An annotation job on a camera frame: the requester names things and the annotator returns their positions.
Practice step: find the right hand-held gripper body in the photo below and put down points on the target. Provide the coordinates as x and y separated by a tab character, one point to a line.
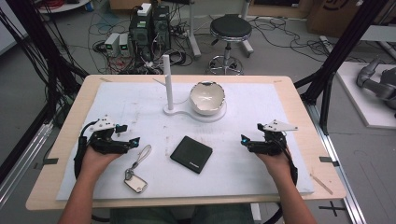
270	143

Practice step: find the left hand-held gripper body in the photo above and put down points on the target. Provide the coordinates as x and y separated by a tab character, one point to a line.
106	143

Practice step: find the person's left hand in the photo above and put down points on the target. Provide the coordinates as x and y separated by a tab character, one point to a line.
95	161

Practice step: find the person's right hand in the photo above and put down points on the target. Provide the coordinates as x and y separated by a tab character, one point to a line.
275	165

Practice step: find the black square wallet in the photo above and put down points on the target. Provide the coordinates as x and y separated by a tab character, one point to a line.
191	154

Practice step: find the white ceramic bowl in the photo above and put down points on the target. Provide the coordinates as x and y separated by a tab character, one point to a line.
207	98

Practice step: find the black tape strip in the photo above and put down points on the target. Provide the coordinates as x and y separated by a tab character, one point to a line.
49	161
328	160

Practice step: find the white table mat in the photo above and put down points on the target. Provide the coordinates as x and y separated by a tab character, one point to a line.
193	174

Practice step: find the grey power supply unit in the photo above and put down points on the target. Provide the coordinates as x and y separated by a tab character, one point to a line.
124	44
112	43

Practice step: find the person's green trousers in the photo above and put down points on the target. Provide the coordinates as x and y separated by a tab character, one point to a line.
183	215

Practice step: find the black computer tower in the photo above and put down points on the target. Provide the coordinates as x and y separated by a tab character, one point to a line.
162	28
140	32

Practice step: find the black round stool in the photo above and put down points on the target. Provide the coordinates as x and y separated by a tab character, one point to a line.
231	31

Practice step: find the white floor platform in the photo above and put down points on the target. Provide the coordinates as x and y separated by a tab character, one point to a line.
364	102

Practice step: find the white metal table leg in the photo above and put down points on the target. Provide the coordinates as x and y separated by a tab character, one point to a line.
193	34

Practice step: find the white box device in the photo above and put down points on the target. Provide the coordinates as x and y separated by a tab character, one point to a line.
144	9

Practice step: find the cardboard box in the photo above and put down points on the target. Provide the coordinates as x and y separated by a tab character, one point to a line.
336	15

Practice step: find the white stand with post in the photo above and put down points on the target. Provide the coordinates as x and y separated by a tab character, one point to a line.
169	90

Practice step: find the black metal frame post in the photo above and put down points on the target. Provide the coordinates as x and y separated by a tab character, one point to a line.
336	59
40	46

